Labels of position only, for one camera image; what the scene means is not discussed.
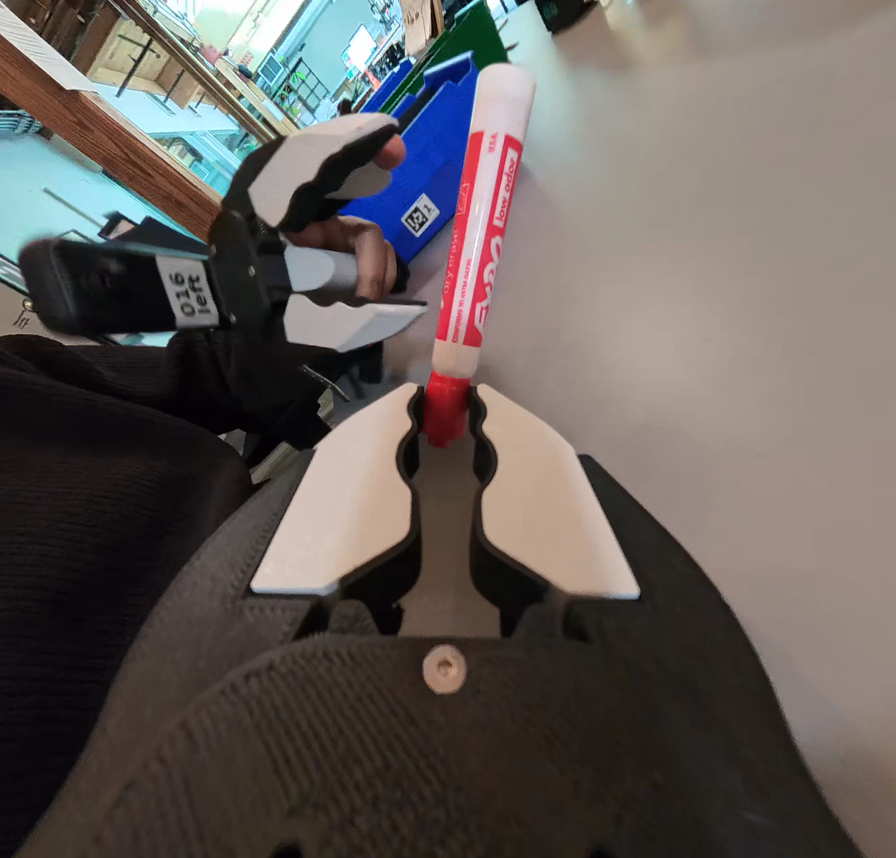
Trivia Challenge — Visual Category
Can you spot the green storage bin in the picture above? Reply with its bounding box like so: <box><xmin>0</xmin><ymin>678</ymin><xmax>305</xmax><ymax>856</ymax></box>
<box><xmin>413</xmin><ymin>0</ymin><xmax>510</xmax><ymax>89</ymax></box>

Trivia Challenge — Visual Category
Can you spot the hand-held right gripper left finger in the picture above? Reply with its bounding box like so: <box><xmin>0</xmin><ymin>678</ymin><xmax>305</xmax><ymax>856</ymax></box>
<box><xmin>250</xmin><ymin>383</ymin><xmax>427</xmax><ymax>600</ymax></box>

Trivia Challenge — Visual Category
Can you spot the cardboard sign board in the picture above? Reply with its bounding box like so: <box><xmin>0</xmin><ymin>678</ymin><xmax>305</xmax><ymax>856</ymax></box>
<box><xmin>389</xmin><ymin>0</ymin><xmax>447</xmax><ymax>57</ymax></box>

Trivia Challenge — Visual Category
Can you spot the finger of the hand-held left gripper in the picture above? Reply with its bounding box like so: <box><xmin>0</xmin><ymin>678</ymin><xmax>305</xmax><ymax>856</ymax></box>
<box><xmin>282</xmin><ymin>293</ymin><xmax>429</xmax><ymax>355</ymax></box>
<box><xmin>223</xmin><ymin>112</ymin><xmax>401</xmax><ymax>234</ymax></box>

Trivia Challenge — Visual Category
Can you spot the person's left forearm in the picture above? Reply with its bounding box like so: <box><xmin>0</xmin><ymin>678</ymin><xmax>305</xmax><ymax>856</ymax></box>
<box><xmin>164</xmin><ymin>326</ymin><xmax>382</xmax><ymax>456</ymax></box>

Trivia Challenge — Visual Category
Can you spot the blue storage bin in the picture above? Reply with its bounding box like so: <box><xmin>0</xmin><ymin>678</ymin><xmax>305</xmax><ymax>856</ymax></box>
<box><xmin>358</xmin><ymin>56</ymin><xmax>415</xmax><ymax>113</ymax></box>

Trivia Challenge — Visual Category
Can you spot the blue plastic bin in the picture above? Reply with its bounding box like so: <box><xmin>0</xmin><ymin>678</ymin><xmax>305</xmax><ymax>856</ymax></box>
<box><xmin>339</xmin><ymin>51</ymin><xmax>491</xmax><ymax>265</ymax></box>

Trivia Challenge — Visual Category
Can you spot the person's left hand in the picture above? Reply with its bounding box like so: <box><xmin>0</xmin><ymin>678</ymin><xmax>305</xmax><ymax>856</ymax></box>
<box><xmin>286</xmin><ymin>134</ymin><xmax>410</xmax><ymax>302</ymax></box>

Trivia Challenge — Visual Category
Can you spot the red dry-erase marker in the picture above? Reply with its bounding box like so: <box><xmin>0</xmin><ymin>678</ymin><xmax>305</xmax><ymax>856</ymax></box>
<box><xmin>422</xmin><ymin>63</ymin><xmax>537</xmax><ymax>450</ymax></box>

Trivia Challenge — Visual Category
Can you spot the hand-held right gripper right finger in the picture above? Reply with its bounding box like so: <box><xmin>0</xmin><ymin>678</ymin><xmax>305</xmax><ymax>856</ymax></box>
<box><xmin>470</xmin><ymin>383</ymin><xmax>642</xmax><ymax>601</ymax></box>

